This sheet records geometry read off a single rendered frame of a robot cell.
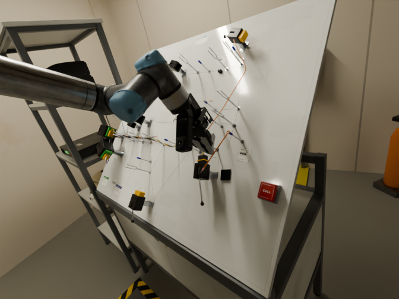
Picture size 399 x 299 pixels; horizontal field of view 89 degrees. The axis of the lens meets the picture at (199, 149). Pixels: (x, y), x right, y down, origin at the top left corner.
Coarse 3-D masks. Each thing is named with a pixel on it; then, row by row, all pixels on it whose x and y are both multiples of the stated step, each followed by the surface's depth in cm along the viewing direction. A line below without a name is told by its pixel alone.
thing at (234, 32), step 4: (232, 28) 84; (236, 28) 82; (240, 28) 80; (232, 32) 84; (236, 32) 81; (240, 32) 81; (224, 36) 89; (228, 36) 84; (232, 36) 82; (236, 36) 81; (232, 40) 85; (236, 40) 83; (240, 44) 87; (244, 44) 89; (244, 48) 88
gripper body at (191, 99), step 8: (192, 96) 62; (184, 104) 57; (192, 104) 62; (176, 112) 58; (184, 112) 60; (192, 112) 62; (200, 112) 63; (200, 120) 61; (208, 120) 65; (192, 128) 61; (192, 136) 64; (200, 136) 64
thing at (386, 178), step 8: (392, 120) 172; (392, 136) 174; (392, 144) 175; (392, 152) 176; (392, 160) 178; (392, 168) 180; (384, 176) 191; (392, 176) 183; (376, 184) 196; (384, 184) 192; (392, 184) 185; (384, 192) 191; (392, 192) 183
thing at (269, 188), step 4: (264, 184) 62; (268, 184) 61; (272, 184) 60; (260, 188) 62; (264, 188) 61; (268, 188) 61; (272, 188) 60; (276, 188) 60; (260, 192) 62; (264, 192) 61; (268, 192) 60; (272, 192) 60; (260, 196) 62; (264, 196) 61; (268, 196) 60; (272, 196) 59; (268, 200) 60; (272, 200) 59
